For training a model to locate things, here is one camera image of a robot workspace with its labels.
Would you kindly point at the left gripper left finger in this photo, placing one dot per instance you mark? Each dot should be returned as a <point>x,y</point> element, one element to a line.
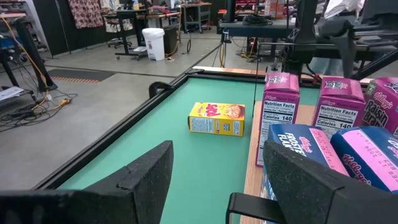
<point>93,205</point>

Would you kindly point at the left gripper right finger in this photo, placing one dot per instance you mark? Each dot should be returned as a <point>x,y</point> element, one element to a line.
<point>326,202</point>

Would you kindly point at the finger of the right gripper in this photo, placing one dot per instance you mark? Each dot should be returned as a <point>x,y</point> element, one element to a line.
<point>348,53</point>

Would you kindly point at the magenta Raisin Bran cereal box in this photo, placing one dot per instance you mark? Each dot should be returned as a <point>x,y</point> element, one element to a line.
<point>382,105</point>
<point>339,99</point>
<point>280,102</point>

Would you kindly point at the blue Frosted Flakes cereal box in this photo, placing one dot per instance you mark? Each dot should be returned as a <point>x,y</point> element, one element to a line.
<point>367,149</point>
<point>298,140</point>

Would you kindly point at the yellow Corn Pops cereal box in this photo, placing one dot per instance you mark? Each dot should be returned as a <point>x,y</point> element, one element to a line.
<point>217,119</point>

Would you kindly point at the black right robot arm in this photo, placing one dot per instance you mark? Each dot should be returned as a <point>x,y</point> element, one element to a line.
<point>303,37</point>

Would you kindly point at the person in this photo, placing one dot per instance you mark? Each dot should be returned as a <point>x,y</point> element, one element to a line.
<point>342,7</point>

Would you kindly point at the grey side desk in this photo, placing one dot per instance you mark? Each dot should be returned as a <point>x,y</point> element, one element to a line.
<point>248,31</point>

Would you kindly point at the green table mat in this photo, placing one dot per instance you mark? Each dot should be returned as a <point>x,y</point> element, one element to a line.
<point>174,124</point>

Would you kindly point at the black red-striped floor mat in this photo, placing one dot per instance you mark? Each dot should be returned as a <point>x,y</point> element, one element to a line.
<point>79,74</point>

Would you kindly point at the black floor stand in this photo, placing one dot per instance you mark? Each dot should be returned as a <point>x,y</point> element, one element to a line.
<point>37,63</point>

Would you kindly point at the white trash bin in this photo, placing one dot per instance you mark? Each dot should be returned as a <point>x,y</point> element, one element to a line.
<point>154,45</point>

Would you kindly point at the black waste bin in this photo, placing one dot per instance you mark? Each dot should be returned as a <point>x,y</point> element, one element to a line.
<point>171,39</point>

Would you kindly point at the brown patterned hanging cloth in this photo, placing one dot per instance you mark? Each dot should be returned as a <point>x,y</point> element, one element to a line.
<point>85,14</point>

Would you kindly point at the black office desk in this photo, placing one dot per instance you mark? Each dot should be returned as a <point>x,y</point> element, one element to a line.
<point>124,14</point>

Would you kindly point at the black table frame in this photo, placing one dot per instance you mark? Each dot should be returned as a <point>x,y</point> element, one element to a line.
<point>126,124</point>

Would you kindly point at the black frame clamp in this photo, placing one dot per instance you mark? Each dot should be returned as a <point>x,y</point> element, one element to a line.
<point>154,87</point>

